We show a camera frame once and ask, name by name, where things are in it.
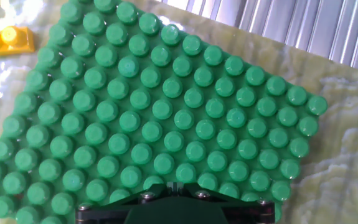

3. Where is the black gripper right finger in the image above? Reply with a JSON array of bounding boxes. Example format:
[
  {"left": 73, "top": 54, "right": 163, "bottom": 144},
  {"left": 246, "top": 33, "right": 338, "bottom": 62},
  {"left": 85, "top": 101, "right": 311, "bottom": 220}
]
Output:
[{"left": 175, "top": 182, "right": 275, "bottom": 224}]

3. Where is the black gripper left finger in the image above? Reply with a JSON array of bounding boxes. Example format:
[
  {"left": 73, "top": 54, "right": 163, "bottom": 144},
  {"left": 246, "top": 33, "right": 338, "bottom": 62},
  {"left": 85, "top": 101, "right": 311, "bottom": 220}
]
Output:
[{"left": 75, "top": 182, "right": 175, "bottom": 224}]

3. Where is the green marble pattern mat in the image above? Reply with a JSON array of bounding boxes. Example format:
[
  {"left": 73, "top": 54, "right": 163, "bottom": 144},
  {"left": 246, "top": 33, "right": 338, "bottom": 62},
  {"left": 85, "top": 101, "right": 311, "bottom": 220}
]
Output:
[{"left": 0, "top": 0, "right": 358, "bottom": 224}]

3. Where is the green studded baseplate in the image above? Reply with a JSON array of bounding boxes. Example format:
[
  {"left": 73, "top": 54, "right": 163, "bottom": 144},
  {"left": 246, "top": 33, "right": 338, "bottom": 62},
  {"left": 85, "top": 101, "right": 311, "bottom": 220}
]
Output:
[{"left": 0, "top": 0, "right": 328, "bottom": 224}]

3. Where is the amber four-stud brick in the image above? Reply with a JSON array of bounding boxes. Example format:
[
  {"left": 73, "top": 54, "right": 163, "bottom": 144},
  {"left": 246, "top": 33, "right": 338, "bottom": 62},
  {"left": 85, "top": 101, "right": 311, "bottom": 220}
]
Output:
[{"left": 0, "top": 26, "right": 35, "bottom": 59}]

